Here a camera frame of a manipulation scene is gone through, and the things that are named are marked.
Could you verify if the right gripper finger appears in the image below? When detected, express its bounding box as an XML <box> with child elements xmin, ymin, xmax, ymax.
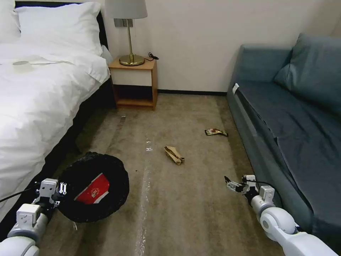
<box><xmin>224</xmin><ymin>175</ymin><xmax>244</xmax><ymax>188</ymax></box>
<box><xmin>226</xmin><ymin>184</ymin><xmax>243</xmax><ymax>195</ymax></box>

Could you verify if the black bagged trash bin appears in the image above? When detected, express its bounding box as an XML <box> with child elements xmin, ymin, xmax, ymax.
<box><xmin>57</xmin><ymin>151</ymin><xmax>131</xmax><ymax>224</ymax></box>

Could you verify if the red cardboard box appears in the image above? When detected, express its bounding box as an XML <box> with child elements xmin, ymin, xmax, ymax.
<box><xmin>74</xmin><ymin>172</ymin><xmax>111</xmax><ymax>205</ymax></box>

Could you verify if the dark snack wrapper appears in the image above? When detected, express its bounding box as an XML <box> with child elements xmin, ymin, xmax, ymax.
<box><xmin>204</xmin><ymin>128</ymin><xmax>229</xmax><ymax>138</ymax></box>

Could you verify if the crumpled brown paper bag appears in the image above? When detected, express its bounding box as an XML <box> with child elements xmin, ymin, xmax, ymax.
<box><xmin>164</xmin><ymin>145</ymin><xmax>186</xmax><ymax>166</ymax></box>

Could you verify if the black bed base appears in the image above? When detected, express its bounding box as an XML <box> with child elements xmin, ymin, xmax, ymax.
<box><xmin>0</xmin><ymin>77</ymin><xmax>118</xmax><ymax>222</ymax></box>

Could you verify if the blue sofa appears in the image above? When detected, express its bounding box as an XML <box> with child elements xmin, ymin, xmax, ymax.
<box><xmin>226</xmin><ymin>33</ymin><xmax>341</xmax><ymax>240</ymax></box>

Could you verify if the white bed duvet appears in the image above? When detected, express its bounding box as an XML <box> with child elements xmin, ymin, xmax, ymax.
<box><xmin>0</xmin><ymin>42</ymin><xmax>111</xmax><ymax>214</ymax></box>

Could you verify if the black baseboard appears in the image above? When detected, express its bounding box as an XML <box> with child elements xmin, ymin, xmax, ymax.
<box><xmin>157</xmin><ymin>90</ymin><xmax>228</xmax><ymax>96</ymax></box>

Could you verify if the white paper roll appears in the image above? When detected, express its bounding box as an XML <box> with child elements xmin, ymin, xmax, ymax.
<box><xmin>13</xmin><ymin>60</ymin><xmax>34</xmax><ymax>74</ymax></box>

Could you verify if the wooden nightstand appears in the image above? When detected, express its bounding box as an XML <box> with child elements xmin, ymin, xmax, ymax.
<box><xmin>108</xmin><ymin>58</ymin><xmax>158</xmax><ymax>111</ymax></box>

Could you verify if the blue sofa cushion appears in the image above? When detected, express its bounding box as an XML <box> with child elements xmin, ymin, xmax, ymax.
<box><xmin>274</xmin><ymin>33</ymin><xmax>341</xmax><ymax>110</ymax></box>

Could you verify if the black headboard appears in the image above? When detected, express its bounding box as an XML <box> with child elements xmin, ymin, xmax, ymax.
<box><xmin>96</xmin><ymin>10</ymin><xmax>110</xmax><ymax>52</ymax></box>

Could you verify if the large white pillow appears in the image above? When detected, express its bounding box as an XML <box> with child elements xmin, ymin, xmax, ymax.
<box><xmin>15</xmin><ymin>2</ymin><xmax>103</xmax><ymax>57</ymax></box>

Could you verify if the brass table lamp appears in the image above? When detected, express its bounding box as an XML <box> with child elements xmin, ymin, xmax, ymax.
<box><xmin>104</xmin><ymin>0</ymin><xmax>148</xmax><ymax>66</ymax></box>

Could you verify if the small white pillow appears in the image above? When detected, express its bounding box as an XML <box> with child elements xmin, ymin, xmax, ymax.
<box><xmin>0</xmin><ymin>0</ymin><xmax>22</xmax><ymax>44</ymax></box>

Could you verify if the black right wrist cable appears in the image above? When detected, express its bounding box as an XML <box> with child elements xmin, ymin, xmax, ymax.
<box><xmin>253</xmin><ymin>181</ymin><xmax>302</xmax><ymax>233</ymax></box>

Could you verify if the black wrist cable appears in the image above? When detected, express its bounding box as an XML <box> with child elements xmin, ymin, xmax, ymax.
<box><xmin>0</xmin><ymin>186</ymin><xmax>38</xmax><ymax>203</ymax></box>
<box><xmin>253</xmin><ymin>181</ymin><xmax>302</xmax><ymax>233</ymax></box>

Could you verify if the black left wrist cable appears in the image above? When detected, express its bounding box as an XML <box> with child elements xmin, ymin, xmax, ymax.
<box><xmin>0</xmin><ymin>186</ymin><xmax>38</xmax><ymax>203</ymax></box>

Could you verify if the silver wall outlet panel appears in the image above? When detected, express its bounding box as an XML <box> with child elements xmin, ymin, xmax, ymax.
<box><xmin>114</xmin><ymin>18</ymin><xmax>134</xmax><ymax>28</ymax></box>

